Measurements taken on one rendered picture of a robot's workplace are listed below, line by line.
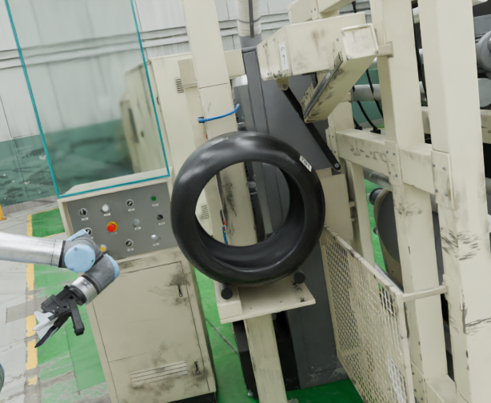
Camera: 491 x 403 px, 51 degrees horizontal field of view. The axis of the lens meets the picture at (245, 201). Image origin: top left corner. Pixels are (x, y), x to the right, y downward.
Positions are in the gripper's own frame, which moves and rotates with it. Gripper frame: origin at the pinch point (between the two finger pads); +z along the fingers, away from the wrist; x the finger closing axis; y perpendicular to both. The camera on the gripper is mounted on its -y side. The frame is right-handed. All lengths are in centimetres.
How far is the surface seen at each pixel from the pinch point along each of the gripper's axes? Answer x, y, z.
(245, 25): 25, 44, -169
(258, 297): -9, -46, -71
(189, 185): 31, -5, -64
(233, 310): -2, -42, -55
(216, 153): 40, -5, -75
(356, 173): 22, -46, -130
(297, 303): 4, -59, -71
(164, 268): -57, 2, -79
